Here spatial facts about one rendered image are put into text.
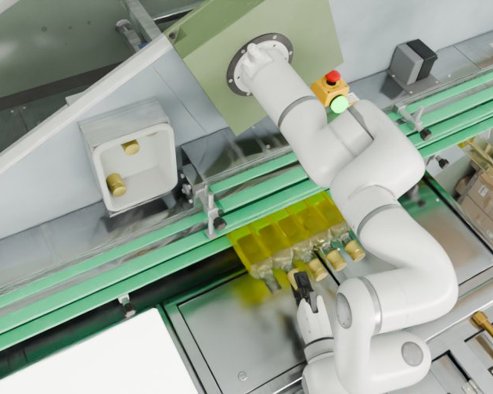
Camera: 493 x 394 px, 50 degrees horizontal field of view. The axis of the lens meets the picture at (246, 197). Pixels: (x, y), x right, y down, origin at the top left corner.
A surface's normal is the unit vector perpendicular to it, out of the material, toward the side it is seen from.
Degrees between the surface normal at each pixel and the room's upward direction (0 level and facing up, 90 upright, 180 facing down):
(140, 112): 90
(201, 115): 0
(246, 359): 90
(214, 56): 2
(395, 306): 58
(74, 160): 0
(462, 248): 90
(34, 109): 90
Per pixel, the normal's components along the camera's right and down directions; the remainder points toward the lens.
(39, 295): 0.05, -0.59
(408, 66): -0.87, 0.36
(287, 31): 0.47, 0.74
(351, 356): -0.78, 0.27
